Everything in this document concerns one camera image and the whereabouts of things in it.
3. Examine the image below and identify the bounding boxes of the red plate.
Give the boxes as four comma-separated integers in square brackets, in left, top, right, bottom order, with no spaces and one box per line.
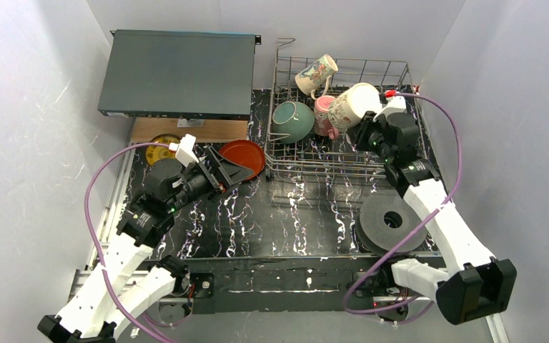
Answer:
[219,139,265,181]

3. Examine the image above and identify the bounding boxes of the green interior mug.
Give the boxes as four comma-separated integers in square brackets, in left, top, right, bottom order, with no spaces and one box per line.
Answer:
[327,83,382,132]

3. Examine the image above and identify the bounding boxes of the pink interior mug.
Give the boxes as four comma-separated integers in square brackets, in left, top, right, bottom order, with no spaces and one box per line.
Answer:
[313,95,340,139]

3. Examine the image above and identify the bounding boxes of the white floral bowl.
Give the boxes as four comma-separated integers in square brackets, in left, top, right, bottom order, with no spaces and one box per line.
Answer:
[270,101,315,144]

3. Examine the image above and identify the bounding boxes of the cream seahorse mug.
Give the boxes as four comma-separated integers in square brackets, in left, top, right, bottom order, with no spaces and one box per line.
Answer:
[295,54,339,100]

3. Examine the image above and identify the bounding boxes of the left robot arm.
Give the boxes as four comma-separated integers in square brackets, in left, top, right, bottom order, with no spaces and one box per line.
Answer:
[37,144,253,342]

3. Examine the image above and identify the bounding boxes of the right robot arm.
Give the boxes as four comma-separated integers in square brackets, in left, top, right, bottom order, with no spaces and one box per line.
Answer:
[347,111,517,325]

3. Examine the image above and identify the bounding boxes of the wooden board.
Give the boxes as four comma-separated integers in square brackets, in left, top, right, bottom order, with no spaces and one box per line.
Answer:
[129,118,249,143]

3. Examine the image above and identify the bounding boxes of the yellow patterned plate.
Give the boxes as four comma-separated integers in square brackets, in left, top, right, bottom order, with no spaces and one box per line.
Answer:
[145,134,181,166]

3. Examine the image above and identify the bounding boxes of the grey perforated filament spool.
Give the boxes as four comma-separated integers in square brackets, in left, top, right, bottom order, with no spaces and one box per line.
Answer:
[355,190,421,257]

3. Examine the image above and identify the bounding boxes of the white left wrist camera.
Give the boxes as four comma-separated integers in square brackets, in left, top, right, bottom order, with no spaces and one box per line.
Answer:
[168,134,199,167]

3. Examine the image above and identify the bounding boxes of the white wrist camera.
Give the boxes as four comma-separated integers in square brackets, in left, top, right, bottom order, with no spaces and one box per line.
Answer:
[168,134,199,167]
[372,90,407,122]

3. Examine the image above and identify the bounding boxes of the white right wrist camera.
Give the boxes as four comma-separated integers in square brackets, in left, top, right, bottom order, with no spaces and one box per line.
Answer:
[372,90,407,122]

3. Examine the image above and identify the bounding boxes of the metal wire dish rack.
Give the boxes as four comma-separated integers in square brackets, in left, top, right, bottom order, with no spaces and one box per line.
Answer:
[264,37,415,179]

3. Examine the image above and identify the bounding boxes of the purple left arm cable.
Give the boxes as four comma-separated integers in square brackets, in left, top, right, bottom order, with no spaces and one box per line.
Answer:
[83,141,181,343]

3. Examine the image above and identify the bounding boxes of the dark grey rack-mount box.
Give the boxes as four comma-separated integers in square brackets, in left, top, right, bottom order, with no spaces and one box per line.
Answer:
[97,29,262,121]

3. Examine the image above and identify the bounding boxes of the aluminium frame rail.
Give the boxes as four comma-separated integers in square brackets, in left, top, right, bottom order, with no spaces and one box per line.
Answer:
[59,267,503,343]

